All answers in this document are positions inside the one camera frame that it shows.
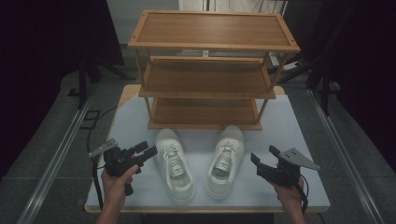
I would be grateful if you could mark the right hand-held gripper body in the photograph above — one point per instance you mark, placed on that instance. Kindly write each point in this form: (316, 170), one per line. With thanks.
(285, 174)

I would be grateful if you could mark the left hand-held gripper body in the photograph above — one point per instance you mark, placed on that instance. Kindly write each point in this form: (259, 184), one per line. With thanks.
(116, 163)

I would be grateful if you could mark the white lace-up sneaker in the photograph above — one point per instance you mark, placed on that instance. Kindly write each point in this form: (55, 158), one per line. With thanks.
(224, 161)
(174, 168)

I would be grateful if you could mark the three-tier wooden shoe rack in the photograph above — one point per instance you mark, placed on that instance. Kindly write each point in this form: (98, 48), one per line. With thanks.
(211, 29)

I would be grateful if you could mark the person's right hand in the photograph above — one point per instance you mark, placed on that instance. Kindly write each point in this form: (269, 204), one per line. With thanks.
(291, 194)

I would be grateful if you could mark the person's left hand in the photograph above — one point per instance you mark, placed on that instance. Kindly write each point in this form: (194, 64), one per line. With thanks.
(113, 188)

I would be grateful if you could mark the pale grey table mat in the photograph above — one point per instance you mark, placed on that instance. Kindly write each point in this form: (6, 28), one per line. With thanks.
(280, 124)

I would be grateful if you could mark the black metal stand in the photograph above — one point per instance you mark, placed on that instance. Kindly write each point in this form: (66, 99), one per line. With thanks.
(325, 96)
(82, 84)

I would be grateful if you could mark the white power strip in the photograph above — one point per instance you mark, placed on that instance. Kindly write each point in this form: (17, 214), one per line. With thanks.
(291, 66)

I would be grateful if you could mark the dark curtain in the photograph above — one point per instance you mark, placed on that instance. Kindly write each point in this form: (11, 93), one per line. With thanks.
(37, 62)
(364, 62)

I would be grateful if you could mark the black floor socket frame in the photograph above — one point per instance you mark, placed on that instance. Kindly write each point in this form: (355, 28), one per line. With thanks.
(90, 119)

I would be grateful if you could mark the metal floor rail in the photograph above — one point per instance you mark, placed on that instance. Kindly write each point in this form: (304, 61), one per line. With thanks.
(53, 165)
(345, 158)

